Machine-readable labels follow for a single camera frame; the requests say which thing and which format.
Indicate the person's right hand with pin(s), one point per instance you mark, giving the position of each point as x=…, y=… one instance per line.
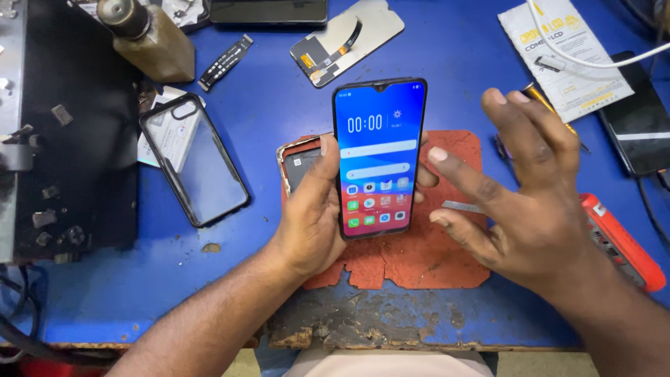
x=539, y=220

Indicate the person's left hand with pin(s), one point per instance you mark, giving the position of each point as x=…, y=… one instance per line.
x=309, y=220

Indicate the black smartphone with lit screen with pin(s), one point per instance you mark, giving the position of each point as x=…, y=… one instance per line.
x=379, y=157

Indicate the thin metal pry blade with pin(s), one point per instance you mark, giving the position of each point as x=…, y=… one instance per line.
x=460, y=207

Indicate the purple pry tool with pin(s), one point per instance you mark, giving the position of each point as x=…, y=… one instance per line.
x=502, y=147

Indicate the red handheld tool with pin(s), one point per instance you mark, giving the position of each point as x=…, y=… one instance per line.
x=625, y=246

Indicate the worn red work mat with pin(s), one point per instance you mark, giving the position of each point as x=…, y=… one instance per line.
x=450, y=251

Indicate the brown debris chip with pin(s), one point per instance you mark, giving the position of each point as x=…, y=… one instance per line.
x=211, y=247

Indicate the clear phone case black rim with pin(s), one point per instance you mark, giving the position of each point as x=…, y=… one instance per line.
x=196, y=162

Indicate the person's light clothing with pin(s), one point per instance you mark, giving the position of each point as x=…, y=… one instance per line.
x=387, y=364

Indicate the white display packaging sleeve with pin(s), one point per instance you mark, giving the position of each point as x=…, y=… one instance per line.
x=568, y=52

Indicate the white paper cards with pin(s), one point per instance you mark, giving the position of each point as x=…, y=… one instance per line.
x=157, y=141

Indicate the detached phone display panel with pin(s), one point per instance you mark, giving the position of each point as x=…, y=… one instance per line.
x=348, y=39

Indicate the black phone with dark screen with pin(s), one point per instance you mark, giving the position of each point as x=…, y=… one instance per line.
x=268, y=10

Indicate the brown glass bottle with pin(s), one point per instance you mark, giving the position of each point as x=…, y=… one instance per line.
x=152, y=42

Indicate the black metal repair machine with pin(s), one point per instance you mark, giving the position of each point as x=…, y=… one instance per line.
x=73, y=146

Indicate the worn phone back frame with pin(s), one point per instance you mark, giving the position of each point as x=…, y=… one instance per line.
x=297, y=165

